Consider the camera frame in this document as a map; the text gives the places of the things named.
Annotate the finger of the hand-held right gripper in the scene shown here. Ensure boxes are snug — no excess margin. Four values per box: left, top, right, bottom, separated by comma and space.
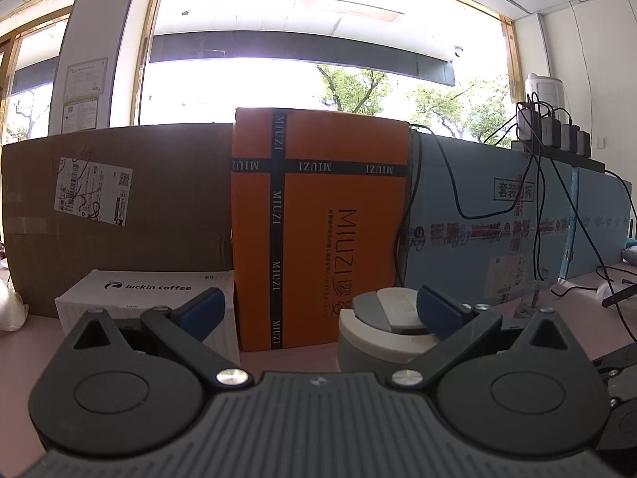
591, 343, 637, 375

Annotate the brown cardboard box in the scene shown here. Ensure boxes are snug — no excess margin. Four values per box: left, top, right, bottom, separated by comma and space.
0, 123, 236, 319

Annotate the black looping cable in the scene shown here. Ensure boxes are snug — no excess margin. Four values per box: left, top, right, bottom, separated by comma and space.
411, 125, 535, 220

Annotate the small clear jar grey base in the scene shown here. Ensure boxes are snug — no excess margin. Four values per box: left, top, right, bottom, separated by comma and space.
515, 281, 551, 320

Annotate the grey white lidded container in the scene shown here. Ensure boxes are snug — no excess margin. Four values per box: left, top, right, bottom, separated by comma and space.
337, 287, 451, 375

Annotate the light blue cardboard box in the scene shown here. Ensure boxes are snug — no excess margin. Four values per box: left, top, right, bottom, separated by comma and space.
572, 167, 635, 280
398, 127, 580, 304

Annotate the black power strip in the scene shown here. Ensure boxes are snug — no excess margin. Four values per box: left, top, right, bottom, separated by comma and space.
512, 142, 606, 174

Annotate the long black cable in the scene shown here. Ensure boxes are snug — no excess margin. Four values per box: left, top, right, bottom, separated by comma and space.
528, 149, 551, 282

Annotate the black tool handle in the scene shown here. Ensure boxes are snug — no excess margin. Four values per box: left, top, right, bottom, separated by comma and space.
601, 286, 637, 308

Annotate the large glass window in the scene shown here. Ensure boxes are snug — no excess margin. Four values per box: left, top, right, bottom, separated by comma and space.
138, 0, 516, 149

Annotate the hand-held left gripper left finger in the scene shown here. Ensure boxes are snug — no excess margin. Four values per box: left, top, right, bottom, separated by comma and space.
70, 288, 252, 389

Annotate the green wall notice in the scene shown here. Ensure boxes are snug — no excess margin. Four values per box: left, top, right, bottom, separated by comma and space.
61, 97, 99, 133

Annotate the framed wall certificate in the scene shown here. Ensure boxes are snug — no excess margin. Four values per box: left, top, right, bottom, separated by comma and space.
64, 57, 108, 103

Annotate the white kettle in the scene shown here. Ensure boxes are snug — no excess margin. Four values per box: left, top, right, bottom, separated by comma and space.
526, 74, 563, 111

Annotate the white plastic bag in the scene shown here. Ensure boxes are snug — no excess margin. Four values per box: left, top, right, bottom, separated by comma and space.
0, 279, 29, 332

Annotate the black cable with plug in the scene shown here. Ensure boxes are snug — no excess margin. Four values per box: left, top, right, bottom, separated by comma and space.
393, 129, 423, 290

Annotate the white coffee box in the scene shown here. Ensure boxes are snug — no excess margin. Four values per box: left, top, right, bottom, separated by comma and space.
55, 269, 242, 366

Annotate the orange box with black bands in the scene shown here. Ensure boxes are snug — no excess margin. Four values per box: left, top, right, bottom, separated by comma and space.
231, 107, 412, 352

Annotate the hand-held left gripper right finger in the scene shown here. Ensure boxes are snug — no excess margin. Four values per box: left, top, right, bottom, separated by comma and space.
389, 285, 579, 389

